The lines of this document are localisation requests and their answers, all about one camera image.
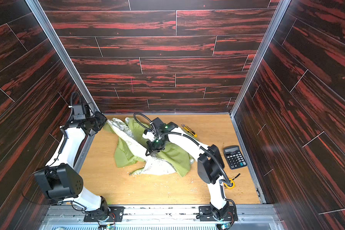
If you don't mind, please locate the green zip jacket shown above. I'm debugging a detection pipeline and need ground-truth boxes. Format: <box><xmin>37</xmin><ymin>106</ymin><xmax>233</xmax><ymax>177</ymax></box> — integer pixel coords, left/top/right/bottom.
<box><xmin>103</xmin><ymin>116</ymin><xmax>196</xmax><ymax>178</ymax></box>

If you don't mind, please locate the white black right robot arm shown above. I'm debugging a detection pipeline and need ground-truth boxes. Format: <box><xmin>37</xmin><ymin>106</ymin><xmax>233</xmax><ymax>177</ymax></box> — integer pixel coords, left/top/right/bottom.
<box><xmin>142</xmin><ymin>125</ymin><xmax>238</xmax><ymax>223</ymax></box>

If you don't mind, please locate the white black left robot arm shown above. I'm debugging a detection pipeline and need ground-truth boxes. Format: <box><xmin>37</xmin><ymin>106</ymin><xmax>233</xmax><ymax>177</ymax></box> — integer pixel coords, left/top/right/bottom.
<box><xmin>34</xmin><ymin>111</ymin><xmax>109</xmax><ymax>219</ymax></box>

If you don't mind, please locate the yellow black utility knife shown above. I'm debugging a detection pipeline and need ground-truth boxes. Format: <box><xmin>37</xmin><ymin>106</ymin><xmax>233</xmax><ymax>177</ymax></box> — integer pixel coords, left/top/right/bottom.
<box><xmin>182</xmin><ymin>124</ymin><xmax>197</xmax><ymax>137</ymax></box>

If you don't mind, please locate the black desk calculator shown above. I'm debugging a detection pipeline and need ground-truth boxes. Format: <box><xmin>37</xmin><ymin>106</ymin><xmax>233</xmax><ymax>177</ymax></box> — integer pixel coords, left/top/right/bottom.
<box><xmin>223</xmin><ymin>145</ymin><xmax>247</xmax><ymax>170</ymax></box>

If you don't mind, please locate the yellow tape measure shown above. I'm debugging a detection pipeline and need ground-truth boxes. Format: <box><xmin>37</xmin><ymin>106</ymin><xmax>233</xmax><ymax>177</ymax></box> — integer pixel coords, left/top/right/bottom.
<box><xmin>223</xmin><ymin>173</ymin><xmax>241</xmax><ymax>190</ymax></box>

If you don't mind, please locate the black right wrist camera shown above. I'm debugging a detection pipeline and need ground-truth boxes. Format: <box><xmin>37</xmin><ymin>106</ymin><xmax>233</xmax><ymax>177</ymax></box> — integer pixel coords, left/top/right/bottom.
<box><xmin>151</xmin><ymin>117</ymin><xmax>175</xmax><ymax>136</ymax></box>

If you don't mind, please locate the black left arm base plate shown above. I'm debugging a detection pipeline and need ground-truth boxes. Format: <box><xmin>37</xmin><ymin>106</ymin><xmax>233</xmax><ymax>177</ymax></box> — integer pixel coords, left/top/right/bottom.
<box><xmin>83</xmin><ymin>206</ymin><xmax>125</xmax><ymax>222</ymax></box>

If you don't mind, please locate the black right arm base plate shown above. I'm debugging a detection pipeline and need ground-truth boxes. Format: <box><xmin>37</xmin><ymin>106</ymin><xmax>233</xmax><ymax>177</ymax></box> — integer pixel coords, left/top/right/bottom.
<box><xmin>196</xmin><ymin>204</ymin><xmax>239</xmax><ymax>222</ymax></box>

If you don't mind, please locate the aluminium front rail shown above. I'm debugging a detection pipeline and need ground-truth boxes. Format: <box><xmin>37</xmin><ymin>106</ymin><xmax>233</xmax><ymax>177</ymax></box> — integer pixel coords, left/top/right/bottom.
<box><xmin>40</xmin><ymin>204</ymin><xmax>285</xmax><ymax>230</ymax></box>

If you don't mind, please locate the aluminium corner post left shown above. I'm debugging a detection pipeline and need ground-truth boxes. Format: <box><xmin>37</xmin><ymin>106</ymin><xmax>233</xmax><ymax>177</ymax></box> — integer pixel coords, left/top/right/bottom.
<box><xmin>25</xmin><ymin>0</ymin><xmax>102</xmax><ymax>118</ymax></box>

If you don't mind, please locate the aluminium corner post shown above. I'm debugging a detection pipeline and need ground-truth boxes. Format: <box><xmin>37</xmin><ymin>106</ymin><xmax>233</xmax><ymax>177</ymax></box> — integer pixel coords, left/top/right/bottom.
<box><xmin>25</xmin><ymin>0</ymin><xmax>102</xmax><ymax>118</ymax></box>
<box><xmin>229</xmin><ymin>0</ymin><xmax>292</xmax><ymax>118</ymax></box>

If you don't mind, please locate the aluminium corner post right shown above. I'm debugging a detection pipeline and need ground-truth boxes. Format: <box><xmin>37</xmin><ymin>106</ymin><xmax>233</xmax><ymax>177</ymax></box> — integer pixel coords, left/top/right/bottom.
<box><xmin>229</xmin><ymin>0</ymin><xmax>292</xmax><ymax>118</ymax></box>

